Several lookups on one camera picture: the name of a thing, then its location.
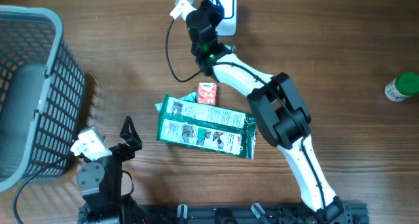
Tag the red tissue pack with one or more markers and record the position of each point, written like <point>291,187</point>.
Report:
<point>206,93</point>

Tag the grey plastic shopping basket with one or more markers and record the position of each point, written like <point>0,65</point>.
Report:
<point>42,90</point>

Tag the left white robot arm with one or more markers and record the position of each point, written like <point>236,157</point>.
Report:
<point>101,188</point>

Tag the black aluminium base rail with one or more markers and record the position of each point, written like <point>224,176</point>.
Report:
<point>353,213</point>

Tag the green white packaged product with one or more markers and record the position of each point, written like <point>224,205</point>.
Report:
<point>207,127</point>

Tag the green lid jar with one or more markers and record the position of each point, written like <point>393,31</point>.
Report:
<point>402,87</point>

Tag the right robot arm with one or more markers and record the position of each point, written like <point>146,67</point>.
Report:
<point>280,112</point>

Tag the teal tissue pack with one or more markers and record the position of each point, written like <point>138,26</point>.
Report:
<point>189,98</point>

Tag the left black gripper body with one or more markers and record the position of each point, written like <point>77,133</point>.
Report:
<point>122,153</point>

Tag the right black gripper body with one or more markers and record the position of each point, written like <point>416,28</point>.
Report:
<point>215,12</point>

